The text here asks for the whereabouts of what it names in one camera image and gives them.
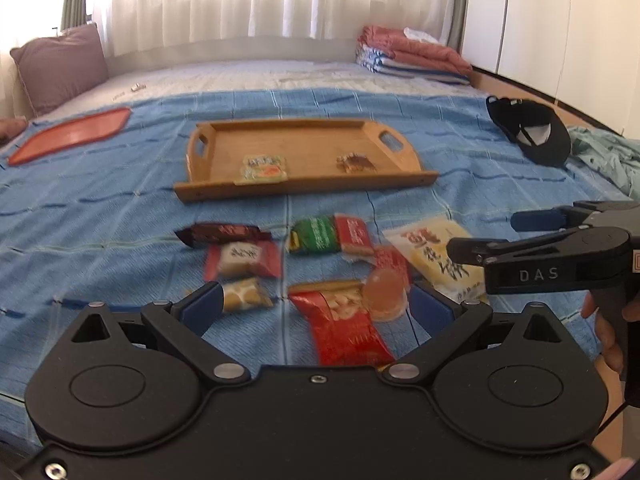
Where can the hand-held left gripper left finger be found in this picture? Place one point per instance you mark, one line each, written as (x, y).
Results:
(202, 305)

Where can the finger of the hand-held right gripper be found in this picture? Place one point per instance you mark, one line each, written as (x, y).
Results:
(537, 219)
(470, 250)

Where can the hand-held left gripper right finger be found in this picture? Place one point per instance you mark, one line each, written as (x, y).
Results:
(427, 310)

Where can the large yellow white snack packet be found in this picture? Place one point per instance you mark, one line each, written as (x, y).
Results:
(440, 255)

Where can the small yellow snack packet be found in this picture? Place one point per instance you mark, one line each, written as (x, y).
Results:
(245, 295)

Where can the orange jelly cup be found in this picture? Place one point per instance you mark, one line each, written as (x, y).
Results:
(385, 295)

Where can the red white snack packet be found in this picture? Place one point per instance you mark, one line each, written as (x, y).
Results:
(242, 257)

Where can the dark brown candy bar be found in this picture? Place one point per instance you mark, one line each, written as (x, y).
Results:
(222, 232)

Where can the large red snack packet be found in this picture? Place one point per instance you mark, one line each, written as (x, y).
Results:
(340, 330)

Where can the red white wafer packet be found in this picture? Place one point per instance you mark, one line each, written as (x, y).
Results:
(352, 235)

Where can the person's right hand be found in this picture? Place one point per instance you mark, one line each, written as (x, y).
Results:
(607, 340)

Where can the black cap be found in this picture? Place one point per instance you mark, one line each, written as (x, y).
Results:
(547, 145)

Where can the teal cloth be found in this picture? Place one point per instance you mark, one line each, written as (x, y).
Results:
(610, 155)

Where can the blue checked blanket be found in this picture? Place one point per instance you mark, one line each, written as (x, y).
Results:
(110, 230)

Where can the brown snack piece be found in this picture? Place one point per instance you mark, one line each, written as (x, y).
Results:
(356, 162)

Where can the green orange snack packet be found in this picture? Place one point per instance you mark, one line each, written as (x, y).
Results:
(264, 167)

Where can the white wardrobe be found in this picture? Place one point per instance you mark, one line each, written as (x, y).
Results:
(550, 25)

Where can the folded blue striped blanket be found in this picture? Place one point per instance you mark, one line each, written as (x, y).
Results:
(395, 66)

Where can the folded blankets stack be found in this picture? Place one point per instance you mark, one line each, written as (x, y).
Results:
(425, 50)

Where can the flat red tray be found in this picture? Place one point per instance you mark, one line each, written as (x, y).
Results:
(70, 135)

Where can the folded white cloth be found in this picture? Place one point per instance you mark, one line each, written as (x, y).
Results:
(419, 34)

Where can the grey curtain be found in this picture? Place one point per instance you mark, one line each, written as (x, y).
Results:
(459, 5)

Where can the white quilted mattress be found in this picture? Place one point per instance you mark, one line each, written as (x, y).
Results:
(225, 77)

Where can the brown cushion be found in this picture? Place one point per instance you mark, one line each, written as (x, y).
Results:
(11, 129)

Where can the purple pillow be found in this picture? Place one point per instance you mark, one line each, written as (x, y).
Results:
(62, 67)

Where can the white sheer curtain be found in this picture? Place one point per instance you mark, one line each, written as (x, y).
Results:
(275, 0)

